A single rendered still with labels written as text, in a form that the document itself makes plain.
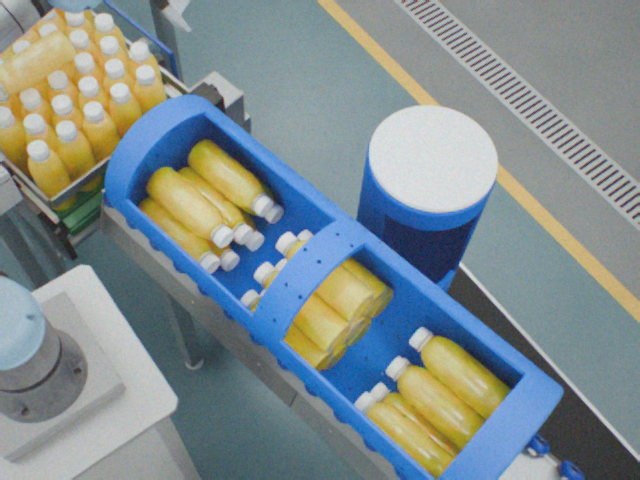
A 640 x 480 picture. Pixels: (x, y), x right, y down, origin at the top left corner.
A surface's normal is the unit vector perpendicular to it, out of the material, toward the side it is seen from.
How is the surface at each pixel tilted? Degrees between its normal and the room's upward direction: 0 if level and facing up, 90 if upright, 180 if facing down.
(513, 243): 0
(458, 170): 0
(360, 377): 15
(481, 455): 31
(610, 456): 0
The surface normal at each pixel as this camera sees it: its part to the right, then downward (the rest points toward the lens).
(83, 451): 0.04, -0.48
